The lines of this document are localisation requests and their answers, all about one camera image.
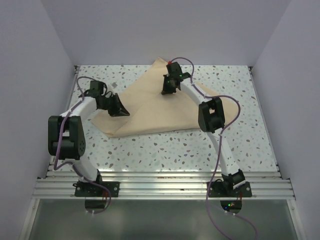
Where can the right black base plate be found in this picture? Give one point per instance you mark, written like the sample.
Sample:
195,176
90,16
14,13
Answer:
217,190

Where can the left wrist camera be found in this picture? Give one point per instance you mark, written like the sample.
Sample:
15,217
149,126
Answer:
111,88

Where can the beige cloth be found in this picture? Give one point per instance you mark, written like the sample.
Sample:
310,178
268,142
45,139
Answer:
151,112

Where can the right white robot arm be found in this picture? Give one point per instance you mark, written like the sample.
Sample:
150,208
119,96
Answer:
211,120

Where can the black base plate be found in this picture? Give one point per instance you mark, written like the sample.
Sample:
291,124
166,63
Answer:
85,189
217,190

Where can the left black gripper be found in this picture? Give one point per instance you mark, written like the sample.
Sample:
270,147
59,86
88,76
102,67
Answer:
118,109

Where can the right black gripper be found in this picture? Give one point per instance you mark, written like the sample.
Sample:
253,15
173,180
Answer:
166,90

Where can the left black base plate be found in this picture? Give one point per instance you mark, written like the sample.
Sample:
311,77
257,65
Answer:
85,189

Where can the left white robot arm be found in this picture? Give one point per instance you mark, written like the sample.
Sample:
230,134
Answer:
66,137

